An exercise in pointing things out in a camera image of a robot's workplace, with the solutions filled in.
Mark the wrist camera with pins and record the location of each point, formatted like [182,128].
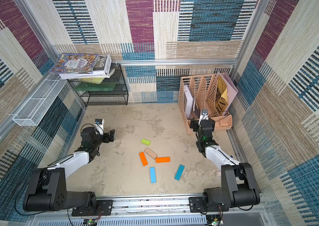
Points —
[99,125]
[203,115]

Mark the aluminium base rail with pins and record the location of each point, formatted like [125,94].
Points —
[162,210]

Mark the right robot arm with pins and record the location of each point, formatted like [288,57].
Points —
[238,184]

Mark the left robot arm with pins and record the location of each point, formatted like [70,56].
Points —
[47,190]

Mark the beige wooden building block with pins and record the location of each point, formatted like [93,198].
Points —
[151,153]

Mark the pink folder in organizer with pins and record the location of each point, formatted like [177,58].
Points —
[231,88]

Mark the white wire mesh basket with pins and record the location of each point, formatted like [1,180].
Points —
[35,108]

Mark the teal building block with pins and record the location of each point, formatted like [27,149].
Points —
[179,172]

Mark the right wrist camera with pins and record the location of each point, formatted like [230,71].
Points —
[203,115]

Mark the colourful illustrated book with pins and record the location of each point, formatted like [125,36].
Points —
[75,63]

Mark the black and white Folio book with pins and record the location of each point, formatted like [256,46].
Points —
[102,69]

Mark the black wire shelf rack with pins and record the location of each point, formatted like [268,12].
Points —
[111,91]

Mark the green folder on shelf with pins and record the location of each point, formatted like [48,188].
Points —
[104,86]

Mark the light blue building block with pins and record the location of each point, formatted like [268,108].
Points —
[152,175]

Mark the pink desk file organizer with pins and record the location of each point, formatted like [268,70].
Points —
[203,89]

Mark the orange building block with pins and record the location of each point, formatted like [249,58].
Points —
[143,159]
[162,159]

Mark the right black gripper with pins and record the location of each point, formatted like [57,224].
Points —
[195,124]

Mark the green building block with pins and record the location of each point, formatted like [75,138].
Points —
[145,141]

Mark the white box in organizer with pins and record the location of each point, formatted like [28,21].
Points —
[188,102]

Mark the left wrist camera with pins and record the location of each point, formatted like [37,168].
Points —
[99,125]

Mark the yellow black magazine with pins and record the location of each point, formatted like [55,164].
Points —
[221,102]

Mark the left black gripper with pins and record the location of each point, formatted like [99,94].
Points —
[106,138]

